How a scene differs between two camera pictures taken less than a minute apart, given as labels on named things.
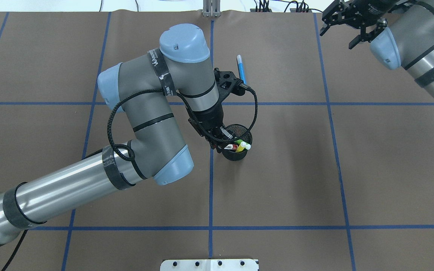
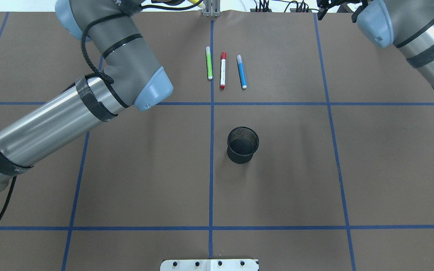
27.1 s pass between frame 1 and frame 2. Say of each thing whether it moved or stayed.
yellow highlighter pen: moved
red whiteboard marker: moved
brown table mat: stayed
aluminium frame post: stayed
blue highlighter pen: stayed
